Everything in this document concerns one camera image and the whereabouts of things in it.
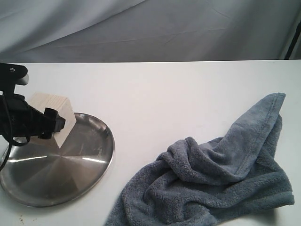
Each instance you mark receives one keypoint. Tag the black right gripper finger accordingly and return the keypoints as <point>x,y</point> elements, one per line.
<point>54,116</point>

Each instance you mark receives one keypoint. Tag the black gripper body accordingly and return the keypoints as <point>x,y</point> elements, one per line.
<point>18,116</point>

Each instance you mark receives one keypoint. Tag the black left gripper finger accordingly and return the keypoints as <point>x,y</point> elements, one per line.
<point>48,132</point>

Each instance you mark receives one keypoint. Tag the light wooden cube block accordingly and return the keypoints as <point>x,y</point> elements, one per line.
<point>63,105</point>

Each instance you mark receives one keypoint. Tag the blue-grey fluffy towel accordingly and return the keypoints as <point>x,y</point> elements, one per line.
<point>192,184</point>

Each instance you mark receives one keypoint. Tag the round stainless steel plate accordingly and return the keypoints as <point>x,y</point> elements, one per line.
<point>40,176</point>

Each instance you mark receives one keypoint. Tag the grey backdrop cloth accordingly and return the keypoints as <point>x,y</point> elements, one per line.
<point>72,31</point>

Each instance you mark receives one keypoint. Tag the black stand pole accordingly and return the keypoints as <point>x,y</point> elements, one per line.
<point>293,51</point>

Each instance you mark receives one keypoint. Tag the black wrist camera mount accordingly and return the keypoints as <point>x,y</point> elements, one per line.
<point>12,75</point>

